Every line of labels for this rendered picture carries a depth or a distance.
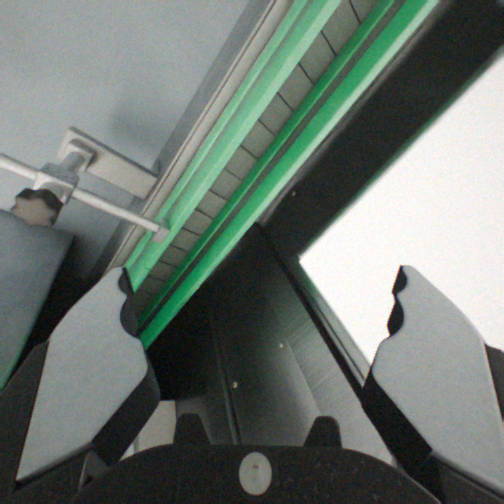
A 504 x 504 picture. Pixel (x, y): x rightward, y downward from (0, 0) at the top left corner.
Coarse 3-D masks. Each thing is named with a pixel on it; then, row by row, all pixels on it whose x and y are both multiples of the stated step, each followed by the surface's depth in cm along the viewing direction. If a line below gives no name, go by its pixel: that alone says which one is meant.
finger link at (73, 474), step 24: (24, 384) 6; (0, 408) 6; (24, 408) 6; (0, 432) 5; (24, 432) 5; (0, 456) 5; (96, 456) 5; (0, 480) 5; (48, 480) 5; (72, 480) 5
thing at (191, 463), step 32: (192, 416) 5; (320, 416) 5; (160, 448) 5; (192, 448) 5; (224, 448) 5; (256, 448) 5; (288, 448) 5; (320, 448) 5; (96, 480) 4; (128, 480) 4; (160, 480) 4; (192, 480) 4; (224, 480) 4; (256, 480) 4; (288, 480) 4; (320, 480) 4; (352, 480) 4; (384, 480) 4
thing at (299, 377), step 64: (448, 0) 35; (448, 64) 31; (384, 128) 35; (320, 192) 40; (256, 256) 45; (192, 320) 54; (256, 320) 40; (320, 320) 32; (192, 384) 45; (256, 384) 35; (320, 384) 27; (384, 448) 21
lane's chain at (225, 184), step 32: (352, 0) 26; (320, 32) 27; (352, 32) 28; (320, 64) 29; (288, 96) 30; (256, 128) 31; (192, 160) 31; (256, 160) 34; (224, 192) 36; (192, 224) 37; (160, 288) 44
